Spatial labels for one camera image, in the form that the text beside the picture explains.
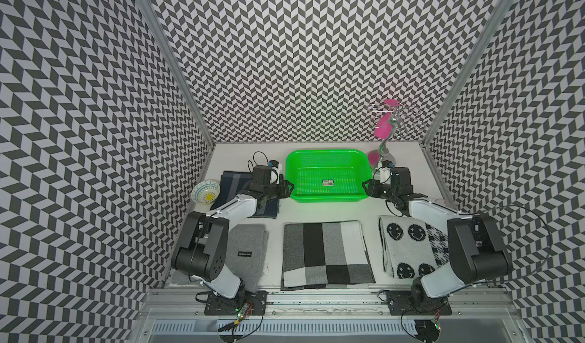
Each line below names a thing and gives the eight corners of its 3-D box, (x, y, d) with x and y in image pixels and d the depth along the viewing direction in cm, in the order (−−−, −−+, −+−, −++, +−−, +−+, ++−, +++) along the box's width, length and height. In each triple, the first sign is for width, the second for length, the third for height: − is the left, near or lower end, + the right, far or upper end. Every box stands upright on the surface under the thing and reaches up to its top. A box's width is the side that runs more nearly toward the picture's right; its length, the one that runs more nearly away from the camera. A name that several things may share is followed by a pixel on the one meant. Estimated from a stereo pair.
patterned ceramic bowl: (194, 203, 99) (189, 196, 94) (200, 187, 104) (195, 180, 100) (218, 203, 99) (214, 196, 94) (223, 187, 104) (219, 180, 100)
